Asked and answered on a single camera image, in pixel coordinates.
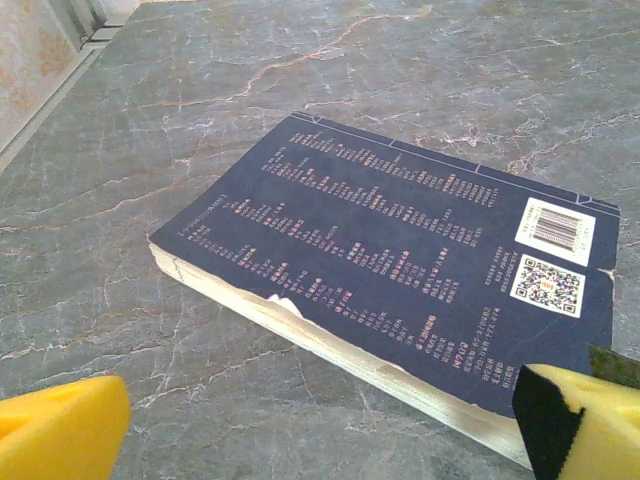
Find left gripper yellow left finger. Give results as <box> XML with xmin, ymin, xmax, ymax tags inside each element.
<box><xmin>0</xmin><ymin>375</ymin><xmax>132</xmax><ymax>480</ymax></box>

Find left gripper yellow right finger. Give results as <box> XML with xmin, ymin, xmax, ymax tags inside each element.
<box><xmin>511</xmin><ymin>343</ymin><xmax>640</xmax><ymax>480</ymax></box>

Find thick navy book with barcode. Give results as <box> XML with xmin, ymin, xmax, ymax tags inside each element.
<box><xmin>147</xmin><ymin>110</ymin><xmax>621</xmax><ymax>471</ymax></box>

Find aluminium side rail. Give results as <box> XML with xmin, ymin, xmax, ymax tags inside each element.
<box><xmin>0</xmin><ymin>27</ymin><xmax>124</xmax><ymax>174</ymax></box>

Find aluminium frame post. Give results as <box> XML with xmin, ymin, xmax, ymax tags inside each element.
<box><xmin>67</xmin><ymin>0</ymin><xmax>144</xmax><ymax>44</ymax></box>

